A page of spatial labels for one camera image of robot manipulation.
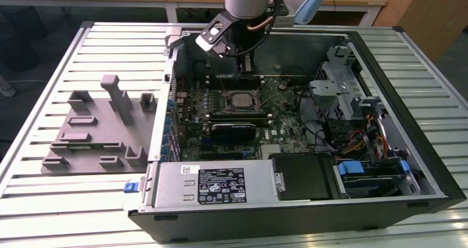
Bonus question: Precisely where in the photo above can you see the silver CPU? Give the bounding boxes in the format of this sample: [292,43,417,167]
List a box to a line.
[230,93,252,108]

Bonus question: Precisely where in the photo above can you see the CPU socket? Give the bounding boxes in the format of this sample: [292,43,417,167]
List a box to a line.
[220,89,266,114]

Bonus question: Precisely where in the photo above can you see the metal drive cage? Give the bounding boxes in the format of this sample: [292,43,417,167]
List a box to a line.
[307,45,370,123]

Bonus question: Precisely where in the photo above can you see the green RAM stick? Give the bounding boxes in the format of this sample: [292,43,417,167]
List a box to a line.
[67,144,123,151]
[208,117,271,128]

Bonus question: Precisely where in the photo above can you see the green motherboard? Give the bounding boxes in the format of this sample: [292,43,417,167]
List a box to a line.
[169,74,313,163]

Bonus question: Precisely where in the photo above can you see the black graphics card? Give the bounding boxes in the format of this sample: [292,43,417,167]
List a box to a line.
[207,122,259,144]

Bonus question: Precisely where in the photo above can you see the wooden cabinet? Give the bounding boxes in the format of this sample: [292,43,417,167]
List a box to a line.
[373,0,468,60]

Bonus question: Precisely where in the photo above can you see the grey parts rack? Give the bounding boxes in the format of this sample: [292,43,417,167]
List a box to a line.
[40,74,159,175]

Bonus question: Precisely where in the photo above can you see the black drive bay cover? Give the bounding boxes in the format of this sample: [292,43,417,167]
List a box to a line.
[268,153,333,201]

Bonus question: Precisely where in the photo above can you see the hard disk in blue carrier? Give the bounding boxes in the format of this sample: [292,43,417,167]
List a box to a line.
[330,160,415,200]

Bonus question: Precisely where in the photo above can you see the silver power supply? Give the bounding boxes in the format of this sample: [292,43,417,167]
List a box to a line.
[151,160,282,208]

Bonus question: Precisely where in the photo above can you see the black PC case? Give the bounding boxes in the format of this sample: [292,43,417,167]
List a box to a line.
[125,26,468,243]

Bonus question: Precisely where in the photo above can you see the black camera cable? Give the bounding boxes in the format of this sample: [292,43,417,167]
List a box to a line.
[228,12,278,57]

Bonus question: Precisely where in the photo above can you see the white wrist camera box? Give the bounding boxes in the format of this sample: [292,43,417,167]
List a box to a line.
[194,12,232,59]

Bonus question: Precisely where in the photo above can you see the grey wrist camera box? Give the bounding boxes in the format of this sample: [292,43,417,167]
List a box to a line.
[268,1,295,29]

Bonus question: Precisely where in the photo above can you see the orange yellow power wires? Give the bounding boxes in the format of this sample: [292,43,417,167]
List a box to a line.
[338,115,387,157]

